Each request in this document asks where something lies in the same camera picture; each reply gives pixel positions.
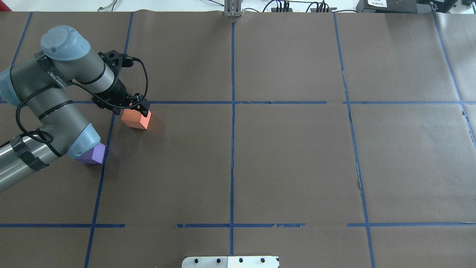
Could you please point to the brown paper table cover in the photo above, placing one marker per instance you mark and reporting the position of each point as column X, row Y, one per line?
column 329, row 140

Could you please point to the black computer box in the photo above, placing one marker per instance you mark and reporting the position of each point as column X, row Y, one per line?
column 405, row 6

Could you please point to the purple foam block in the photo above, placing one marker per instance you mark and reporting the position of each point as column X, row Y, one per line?
column 94, row 156

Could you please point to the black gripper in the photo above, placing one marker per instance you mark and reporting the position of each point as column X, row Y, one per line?
column 119, row 92

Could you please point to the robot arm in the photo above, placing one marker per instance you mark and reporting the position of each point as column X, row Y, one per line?
column 50, row 122

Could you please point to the orange foam block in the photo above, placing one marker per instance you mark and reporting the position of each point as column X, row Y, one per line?
column 134, row 119

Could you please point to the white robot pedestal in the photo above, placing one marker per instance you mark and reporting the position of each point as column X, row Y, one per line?
column 231, row 262

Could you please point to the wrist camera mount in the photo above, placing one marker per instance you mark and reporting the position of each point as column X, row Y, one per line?
column 115, row 60

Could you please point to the aluminium frame post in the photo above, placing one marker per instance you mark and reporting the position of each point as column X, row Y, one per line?
column 233, row 8

